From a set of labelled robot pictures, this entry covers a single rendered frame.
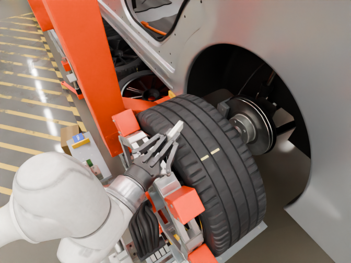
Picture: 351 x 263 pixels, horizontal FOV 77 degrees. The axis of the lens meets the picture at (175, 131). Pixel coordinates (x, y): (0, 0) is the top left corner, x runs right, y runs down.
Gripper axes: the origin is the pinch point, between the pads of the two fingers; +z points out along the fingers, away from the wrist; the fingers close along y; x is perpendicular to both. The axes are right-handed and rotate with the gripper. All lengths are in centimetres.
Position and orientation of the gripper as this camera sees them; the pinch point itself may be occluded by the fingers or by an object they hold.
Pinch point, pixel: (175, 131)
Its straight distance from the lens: 67.1
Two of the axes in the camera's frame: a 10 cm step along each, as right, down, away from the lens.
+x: 0.1, -6.1, -7.9
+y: 8.5, 4.2, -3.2
